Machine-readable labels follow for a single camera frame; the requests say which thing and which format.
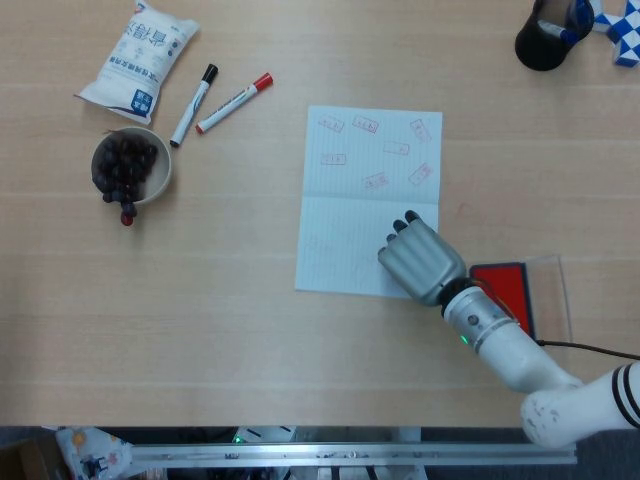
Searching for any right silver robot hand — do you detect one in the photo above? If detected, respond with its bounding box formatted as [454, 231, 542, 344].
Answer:
[376, 209, 469, 307]

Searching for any red ink pad black case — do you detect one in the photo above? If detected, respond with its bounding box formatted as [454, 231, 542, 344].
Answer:
[468, 261, 537, 339]

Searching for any white paper sheet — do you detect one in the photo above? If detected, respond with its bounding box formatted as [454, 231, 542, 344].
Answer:
[293, 104, 444, 300]

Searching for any clear plastic ink pad lid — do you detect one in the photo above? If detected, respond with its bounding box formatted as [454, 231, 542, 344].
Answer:
[522, 254, 574, 344]

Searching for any black mesh pen holder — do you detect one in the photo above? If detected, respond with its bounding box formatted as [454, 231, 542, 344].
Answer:
[514, 0, 581, 72]

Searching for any red cap whiteboard marker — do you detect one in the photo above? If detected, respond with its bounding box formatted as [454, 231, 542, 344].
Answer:
[194, 72, 275, 136]

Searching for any blue white pen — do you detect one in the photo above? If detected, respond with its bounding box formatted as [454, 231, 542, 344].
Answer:
[537, 0, 596, 46]

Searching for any beige bowl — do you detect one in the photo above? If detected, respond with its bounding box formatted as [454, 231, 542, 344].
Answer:
[90, 125, 174, 206]

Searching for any black cap whiteboard marker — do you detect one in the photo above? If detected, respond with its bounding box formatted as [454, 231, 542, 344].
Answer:
[169, 63, 220, 149]

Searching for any blue white snake cube toy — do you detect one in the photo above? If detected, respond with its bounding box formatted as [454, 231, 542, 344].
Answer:
[592, 0, 640, 69]

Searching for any dark grape bunch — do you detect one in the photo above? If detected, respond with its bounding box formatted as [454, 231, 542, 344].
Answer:
[94, 135, 159, 214]

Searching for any white salt bag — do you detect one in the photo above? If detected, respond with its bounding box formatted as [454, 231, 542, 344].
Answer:
[73, 0, 201, 126]

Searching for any colourful printed plastic bag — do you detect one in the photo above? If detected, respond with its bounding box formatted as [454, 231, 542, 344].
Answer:
[54, 426, 136, 480]

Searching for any brown carton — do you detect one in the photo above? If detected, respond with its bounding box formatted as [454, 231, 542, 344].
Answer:
[0, 437, 51, 480]

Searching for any black cable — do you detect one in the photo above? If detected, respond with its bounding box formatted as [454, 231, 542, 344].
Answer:
[534, 338, 640, 360]

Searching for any aluminium rail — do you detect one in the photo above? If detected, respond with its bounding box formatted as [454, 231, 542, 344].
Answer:
[129, 442, 579, 469]

